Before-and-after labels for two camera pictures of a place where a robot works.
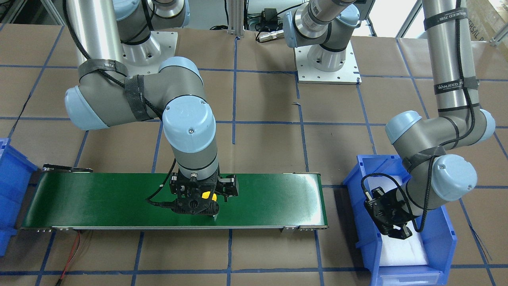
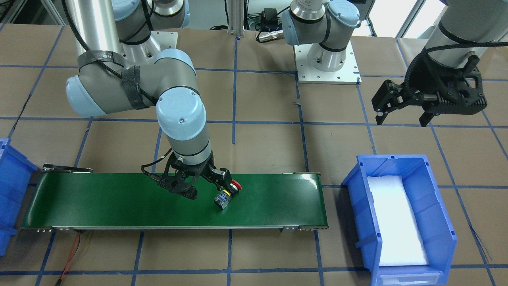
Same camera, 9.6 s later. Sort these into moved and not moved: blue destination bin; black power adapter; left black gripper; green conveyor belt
Moved: left black gripper
Not moved: blue destination bin; green conveyor belt; black power adapter
